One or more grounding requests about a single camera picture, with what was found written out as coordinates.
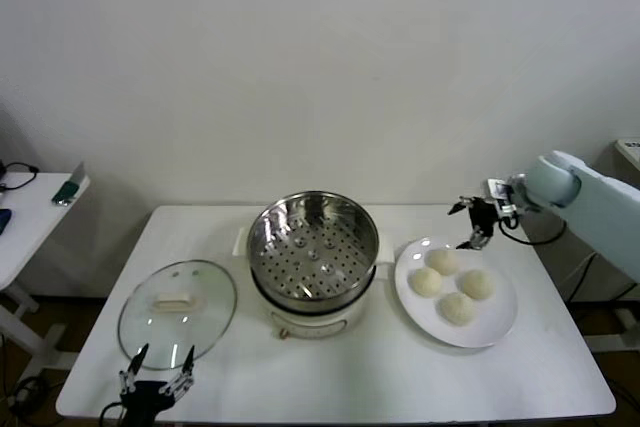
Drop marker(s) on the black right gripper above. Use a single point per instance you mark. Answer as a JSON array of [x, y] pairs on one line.
[[482, 217]]

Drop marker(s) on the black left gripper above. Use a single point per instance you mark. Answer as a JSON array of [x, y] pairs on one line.
[[145, 397]]

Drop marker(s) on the white steamed baozi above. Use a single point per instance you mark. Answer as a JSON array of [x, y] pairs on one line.
[[426, 281], [442, 261], [477, 283], [456, 308]]

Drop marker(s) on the pale right robot arm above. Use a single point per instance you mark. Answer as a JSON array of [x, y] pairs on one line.
[[600, 202]]

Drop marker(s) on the perforated steel steamer basket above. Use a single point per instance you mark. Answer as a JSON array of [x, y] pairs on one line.
[[280, 227]]

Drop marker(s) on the white round plate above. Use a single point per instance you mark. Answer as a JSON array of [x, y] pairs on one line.
[[425, 317]]

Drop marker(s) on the white electric cooking pot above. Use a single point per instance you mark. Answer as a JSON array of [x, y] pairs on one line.
[[310, 322]]

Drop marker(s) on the white side table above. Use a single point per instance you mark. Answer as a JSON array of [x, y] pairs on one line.
[[30, 227]]

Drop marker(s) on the dark blue object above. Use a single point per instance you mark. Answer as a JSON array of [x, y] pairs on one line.
[[3, 221]]

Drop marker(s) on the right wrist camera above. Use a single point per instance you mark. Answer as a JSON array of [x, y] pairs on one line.
[[500, 192]]

